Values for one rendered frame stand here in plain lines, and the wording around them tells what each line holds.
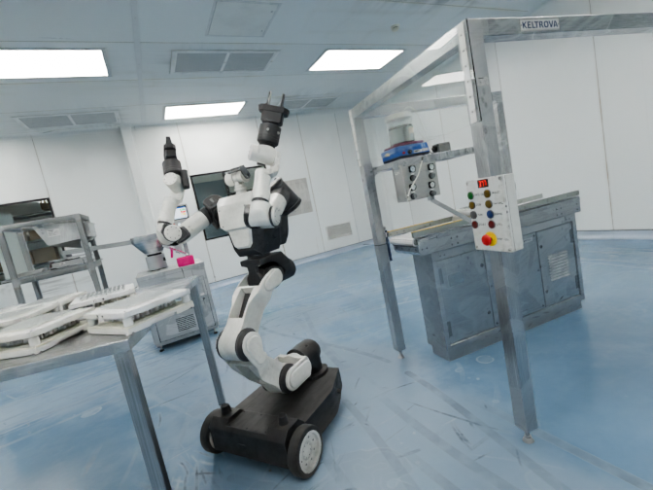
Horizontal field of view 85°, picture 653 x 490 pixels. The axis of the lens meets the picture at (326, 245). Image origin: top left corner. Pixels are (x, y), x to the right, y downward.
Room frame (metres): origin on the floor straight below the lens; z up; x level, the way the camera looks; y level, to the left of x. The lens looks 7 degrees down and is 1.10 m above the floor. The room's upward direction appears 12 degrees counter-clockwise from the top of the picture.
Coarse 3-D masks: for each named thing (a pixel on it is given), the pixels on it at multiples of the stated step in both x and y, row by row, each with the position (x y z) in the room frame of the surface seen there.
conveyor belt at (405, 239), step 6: (564, 198) 2.35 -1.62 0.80; (546, 204) 2.29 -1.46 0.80; (522, 210) 2.23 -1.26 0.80; (450, 222) 2.35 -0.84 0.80; (450, 228) 2.05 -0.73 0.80; (402, 234) 2.21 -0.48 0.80; (408, 234) 2.16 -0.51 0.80; (432, 234) 2.01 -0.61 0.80; (390, 240) 2.20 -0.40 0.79; (396, 240) 2.12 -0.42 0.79; (402, 240) 2.06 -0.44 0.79; (408, 240) 2.00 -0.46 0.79; (414, 246) 1.97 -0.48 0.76
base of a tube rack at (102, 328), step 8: (176, 304) 1.23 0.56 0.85; (184, 304) 1.22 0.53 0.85; (192, 304) 1.25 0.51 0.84; (160, 312) 1.16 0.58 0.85; (168, 312) 1.16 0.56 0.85; (176, 312) 1.19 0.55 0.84; (144, 320) 1.09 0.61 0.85; (152, 320) 1.11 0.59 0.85; (88, 328) 1.16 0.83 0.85; (96, 328) 1.14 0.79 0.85; (104, 328) 1.11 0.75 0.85; (112, 328) 1.09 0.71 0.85; (120, 328) 1.06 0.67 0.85; (128, 328) 1.05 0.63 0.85; (136, 328) 1.07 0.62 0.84; (144, 328) 1.09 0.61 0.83
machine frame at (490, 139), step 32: (480, 32) 1.29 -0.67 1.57; (512, 32) 1.34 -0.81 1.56; (544, 32) 1.39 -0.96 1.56; (576, 32) 1.46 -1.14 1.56; (608, 32) 1.55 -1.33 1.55; (640, 32) 1.64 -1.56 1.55; (480, 64) 1.29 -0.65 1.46; (480, 96) 1.28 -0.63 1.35; (480, 128) 1.29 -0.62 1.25; (480, 160) 1.31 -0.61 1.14; (384, 256) 2.21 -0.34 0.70; (512, 256) 1.29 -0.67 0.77; (384, 288) 2.22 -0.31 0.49; (512, 288) 1.29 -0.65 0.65; (512, 320) 1.28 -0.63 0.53; (512, 352) 1.29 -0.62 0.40; (512, 384) 1.31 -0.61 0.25
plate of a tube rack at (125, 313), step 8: (160, 296) 1.21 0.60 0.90; (168, 296) 1.18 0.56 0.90; (176, 296) 1.20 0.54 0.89; (136, 304) 1.14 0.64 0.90; (144, 304) 1.11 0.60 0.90; (152, 304) 1.12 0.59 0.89; (160, 304) 1.15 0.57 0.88; (88, 312) 1.17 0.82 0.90; (96, 312) 1.14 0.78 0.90; (104, 312) 1.12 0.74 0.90; (112, 312) 1.09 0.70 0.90; (120, 312) 1.06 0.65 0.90; (128, 312) 1.06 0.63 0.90; (136, 312) 1.08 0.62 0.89
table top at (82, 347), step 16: (144, 288) 2.01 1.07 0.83; (160, 288) 1.88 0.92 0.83; (176, 288) 1.77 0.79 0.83; (80, 336) 1.16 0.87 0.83; (96, 336) 1.11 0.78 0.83; (112, 336) 1.07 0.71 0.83; (128, 336) 1.03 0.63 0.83; (48, 352) 1.04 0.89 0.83; (64, 352) 1.01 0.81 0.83; (80, 352) 0.99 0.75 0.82; (96, 352) 1.00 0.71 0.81; (112, 352) 1.00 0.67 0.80; (0, 368) 0.97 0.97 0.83; (16, 368) 0.97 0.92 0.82; (32, 368) 0.97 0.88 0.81; (48, 368) 0.98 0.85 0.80
